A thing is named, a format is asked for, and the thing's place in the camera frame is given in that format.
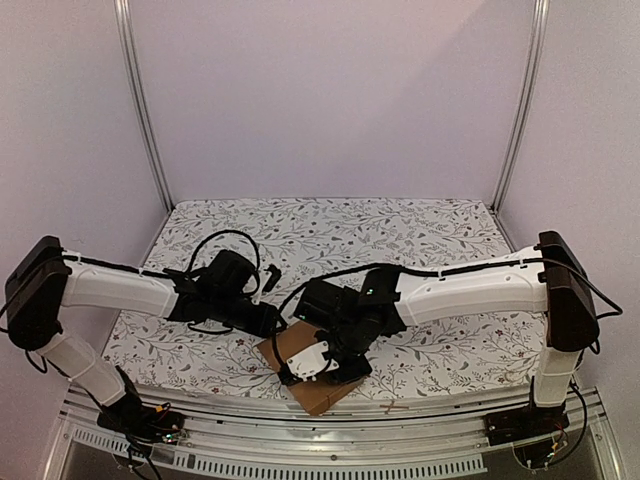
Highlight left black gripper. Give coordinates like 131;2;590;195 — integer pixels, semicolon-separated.
210;293;287;341

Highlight brown cardboard box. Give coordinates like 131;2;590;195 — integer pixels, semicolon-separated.
276;321;364;416

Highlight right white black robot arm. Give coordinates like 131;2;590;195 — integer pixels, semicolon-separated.
285;231;600;436

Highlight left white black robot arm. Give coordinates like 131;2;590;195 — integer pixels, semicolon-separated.
1;236;283;434

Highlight small wooden stick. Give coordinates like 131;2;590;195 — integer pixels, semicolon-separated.
379;399;409;415

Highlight floral patterned table mat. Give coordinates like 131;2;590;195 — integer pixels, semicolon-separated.
103;199;544;400

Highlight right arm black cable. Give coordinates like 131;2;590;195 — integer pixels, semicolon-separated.
272;257;544;371

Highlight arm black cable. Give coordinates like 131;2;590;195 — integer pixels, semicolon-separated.
187;229;261;281
272;257;544;371

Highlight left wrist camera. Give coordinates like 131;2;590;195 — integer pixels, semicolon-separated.
261;264;282;295

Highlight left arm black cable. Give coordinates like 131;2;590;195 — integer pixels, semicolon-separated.
187;229;261;281

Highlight aluminium front rail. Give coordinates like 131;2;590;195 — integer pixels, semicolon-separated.
43;386;630;479

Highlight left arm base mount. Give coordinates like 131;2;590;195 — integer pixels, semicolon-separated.
97;397;186;444

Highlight left aluminium frame post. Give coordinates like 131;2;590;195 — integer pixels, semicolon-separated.
113;0;175;213

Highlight aluminium frame post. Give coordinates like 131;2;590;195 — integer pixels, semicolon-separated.
490;0;550;216
113;0;175;213

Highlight right aluminium frame post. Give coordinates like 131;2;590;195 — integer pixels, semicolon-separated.
490;0;550;216

